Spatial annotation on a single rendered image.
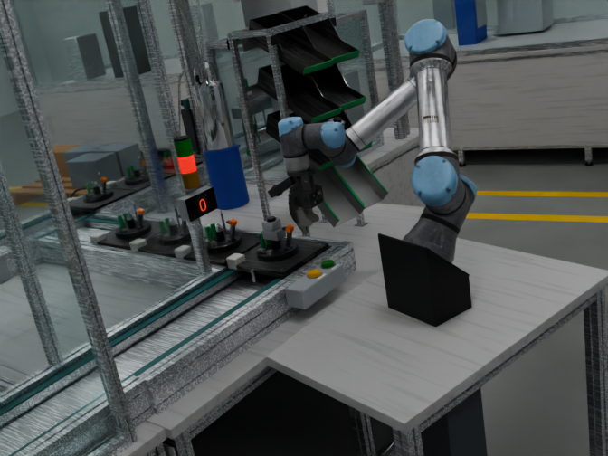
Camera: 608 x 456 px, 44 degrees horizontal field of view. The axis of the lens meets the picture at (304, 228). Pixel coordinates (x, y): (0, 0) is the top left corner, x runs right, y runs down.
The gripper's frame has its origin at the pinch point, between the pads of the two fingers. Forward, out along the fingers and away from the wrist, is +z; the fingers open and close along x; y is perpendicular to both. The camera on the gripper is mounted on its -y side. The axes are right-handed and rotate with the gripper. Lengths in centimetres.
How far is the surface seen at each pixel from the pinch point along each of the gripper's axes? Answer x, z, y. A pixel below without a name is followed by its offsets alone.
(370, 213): 63, 21, -20
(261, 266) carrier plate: -10.2, 9.7, -11.6
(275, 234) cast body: -2.1, 2.0, -10.5
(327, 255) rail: 5.1, 10.7, 3.6
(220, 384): -55, 21, 11
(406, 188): 154, 44, -61
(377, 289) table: 6.7, 20.8, 19.8
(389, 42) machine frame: 164, -31, -66
